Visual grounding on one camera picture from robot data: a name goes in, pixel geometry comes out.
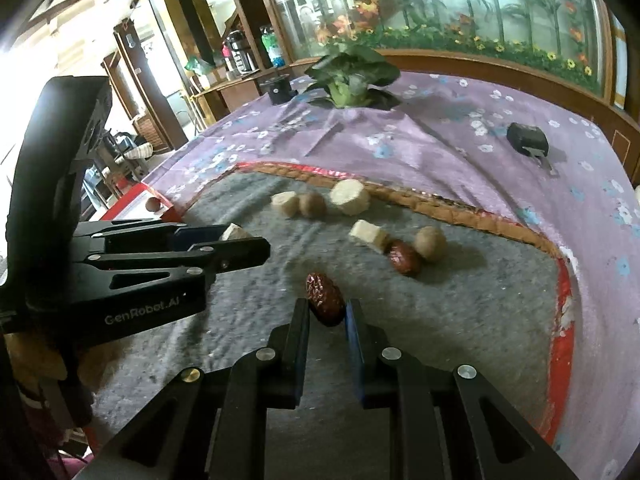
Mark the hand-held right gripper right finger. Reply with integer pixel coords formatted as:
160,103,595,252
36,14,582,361
345,298,581,480

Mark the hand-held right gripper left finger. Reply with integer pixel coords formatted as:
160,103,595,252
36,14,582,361
75,298,312,480

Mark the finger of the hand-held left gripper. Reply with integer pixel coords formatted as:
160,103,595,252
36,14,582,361
75,221,231,253
90,237,271,296

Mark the peeled banana piece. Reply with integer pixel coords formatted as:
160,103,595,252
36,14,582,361
220,223,253,242
349,220,391,253
330,179,372,216
271,191,301,218

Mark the red tray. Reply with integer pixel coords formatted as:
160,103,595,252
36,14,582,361
100,182,186,226

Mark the brown longan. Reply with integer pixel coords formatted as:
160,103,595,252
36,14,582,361
413,226,447,262
299,192,327,219

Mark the wicker basket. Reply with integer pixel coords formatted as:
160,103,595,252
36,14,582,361
132,115,171,153

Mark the grey felt mat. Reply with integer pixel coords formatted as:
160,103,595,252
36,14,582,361
85,162,576,480

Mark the low wooden sideboard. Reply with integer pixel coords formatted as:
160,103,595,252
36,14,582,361
192,65,281,126

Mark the black cylindrical motor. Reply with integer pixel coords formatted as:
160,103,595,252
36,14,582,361
260,75,297,106

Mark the green plastic bag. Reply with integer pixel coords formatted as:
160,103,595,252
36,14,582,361
185,55,221,76

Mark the green bok choy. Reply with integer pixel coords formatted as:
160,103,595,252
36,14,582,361
304,42,401,110

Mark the green plastic bottle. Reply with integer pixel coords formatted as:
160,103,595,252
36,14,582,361
260,25,286,68

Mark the purple floral tablecloth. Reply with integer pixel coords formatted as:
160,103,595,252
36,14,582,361
142,71,640,480

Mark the black car key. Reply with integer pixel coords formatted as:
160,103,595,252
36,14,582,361
506,122,555,173

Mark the painted flower glass screen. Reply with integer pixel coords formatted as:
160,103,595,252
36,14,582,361
255,0,618,106

